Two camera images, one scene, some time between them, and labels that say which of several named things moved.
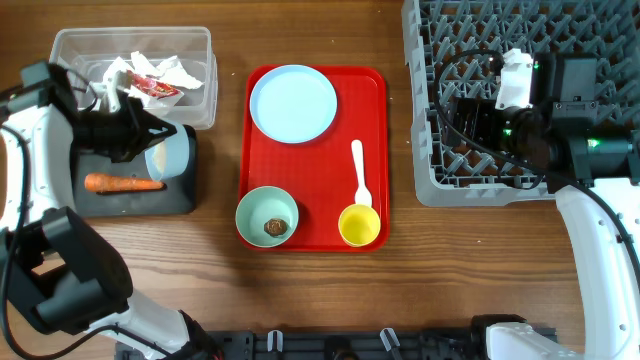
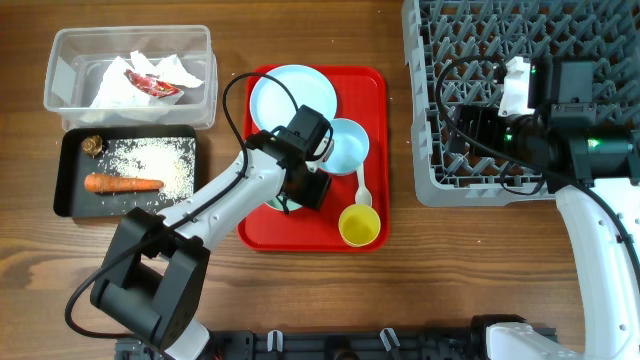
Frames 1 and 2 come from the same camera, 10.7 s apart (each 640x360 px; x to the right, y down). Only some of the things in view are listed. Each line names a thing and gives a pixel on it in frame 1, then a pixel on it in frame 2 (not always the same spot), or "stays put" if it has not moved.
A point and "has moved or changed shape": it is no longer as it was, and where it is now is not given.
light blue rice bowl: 169,158 → 350,147
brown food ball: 275,227 has moved or changed shape
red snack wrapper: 152,87 stays put
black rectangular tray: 364,344 stays put
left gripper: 140,121 → 315,194
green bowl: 259,206 has moved or changed shape
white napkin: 170,70 stays put
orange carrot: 102,183 stays put
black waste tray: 177,197 stays put
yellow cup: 359,225 stays put
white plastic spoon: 362,194 stays put
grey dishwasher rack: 455,51 stays put
